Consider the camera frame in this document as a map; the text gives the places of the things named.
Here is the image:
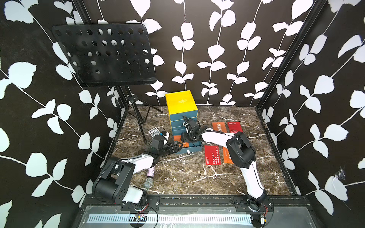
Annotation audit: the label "black tripod stand legs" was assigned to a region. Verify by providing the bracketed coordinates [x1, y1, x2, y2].
[117, 85, 163, 143]

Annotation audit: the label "black base rail with mounts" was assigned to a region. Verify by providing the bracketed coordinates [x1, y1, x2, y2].
[75, 194, 313, 221]

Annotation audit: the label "teal top drawer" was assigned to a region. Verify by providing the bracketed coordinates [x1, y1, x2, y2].
[169, 110, 198, 122]

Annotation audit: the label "teal drawer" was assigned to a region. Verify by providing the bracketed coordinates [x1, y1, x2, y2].
[169, 110, 198, 122]
[170, 119, 185, 128]
[172, 127, 202, 154]

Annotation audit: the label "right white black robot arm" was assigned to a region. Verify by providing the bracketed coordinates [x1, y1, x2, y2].
[181, 116, 267, 211]

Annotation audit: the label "small clear card box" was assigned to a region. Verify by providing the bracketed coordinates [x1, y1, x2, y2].
[148, 127, 162, 138]

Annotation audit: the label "yellow drawer cabinet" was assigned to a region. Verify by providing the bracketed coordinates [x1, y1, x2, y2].
[165, 90, 198, 117]

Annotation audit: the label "orange postcard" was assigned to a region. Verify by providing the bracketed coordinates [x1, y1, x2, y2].
[222, 147, 233, 164]
[174, 135, 190, 148]
[212, 122, 227, 133]

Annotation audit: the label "red dream postcard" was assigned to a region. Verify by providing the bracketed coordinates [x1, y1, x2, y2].
[227, 122, 243, 134]

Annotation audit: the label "glitter purple microphone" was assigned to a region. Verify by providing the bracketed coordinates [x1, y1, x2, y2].
[144, 166, 156, 190]

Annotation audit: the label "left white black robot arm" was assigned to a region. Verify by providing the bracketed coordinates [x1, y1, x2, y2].
[92, 135, 183, 205]

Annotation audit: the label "white slotted cable duct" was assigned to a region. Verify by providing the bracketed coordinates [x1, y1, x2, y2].
[86, 214, 252, 225]

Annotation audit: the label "teal bottom drawer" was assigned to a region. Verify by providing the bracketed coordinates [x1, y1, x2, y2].
[172, 127, 202, 154]

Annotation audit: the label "black perforated music stand tray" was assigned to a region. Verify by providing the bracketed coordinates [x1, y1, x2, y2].
[52, 23, 157, 87]

